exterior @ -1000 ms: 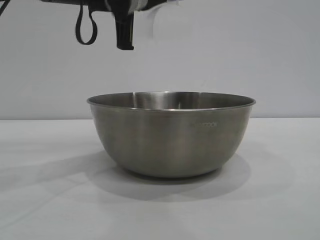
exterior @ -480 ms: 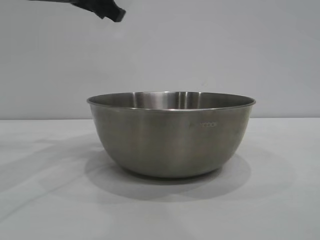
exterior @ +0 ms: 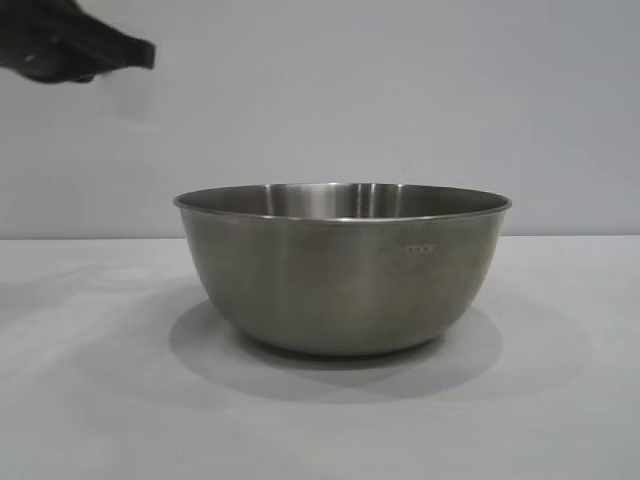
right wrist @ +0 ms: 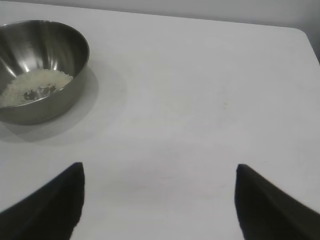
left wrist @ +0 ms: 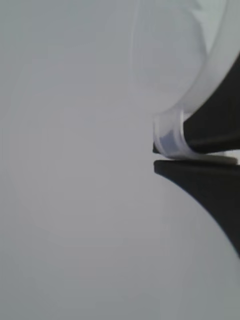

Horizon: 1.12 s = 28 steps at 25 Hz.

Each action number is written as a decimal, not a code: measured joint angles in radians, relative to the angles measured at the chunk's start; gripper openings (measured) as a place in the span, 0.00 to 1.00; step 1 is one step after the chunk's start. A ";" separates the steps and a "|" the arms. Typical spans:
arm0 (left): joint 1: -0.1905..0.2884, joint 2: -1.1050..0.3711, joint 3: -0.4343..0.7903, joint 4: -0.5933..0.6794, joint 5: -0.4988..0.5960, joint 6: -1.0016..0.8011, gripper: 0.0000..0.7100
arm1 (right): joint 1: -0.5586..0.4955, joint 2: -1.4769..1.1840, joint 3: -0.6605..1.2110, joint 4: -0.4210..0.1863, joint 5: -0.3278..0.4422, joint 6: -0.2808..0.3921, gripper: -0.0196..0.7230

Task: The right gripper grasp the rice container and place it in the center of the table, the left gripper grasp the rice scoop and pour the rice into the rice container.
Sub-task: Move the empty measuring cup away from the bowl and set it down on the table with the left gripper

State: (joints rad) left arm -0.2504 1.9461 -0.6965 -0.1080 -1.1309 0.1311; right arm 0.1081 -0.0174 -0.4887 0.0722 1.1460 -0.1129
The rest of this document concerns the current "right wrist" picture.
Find stainless steel mixing bowl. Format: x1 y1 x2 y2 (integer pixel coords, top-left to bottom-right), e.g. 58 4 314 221
0 19 90 125

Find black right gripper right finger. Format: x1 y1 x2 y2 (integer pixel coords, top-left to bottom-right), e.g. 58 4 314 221
234 163 320 240

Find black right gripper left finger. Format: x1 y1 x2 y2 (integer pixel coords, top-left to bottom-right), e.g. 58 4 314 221
0 161 86 240

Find white rice grains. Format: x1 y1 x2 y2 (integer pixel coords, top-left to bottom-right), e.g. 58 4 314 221
0 69 75 108

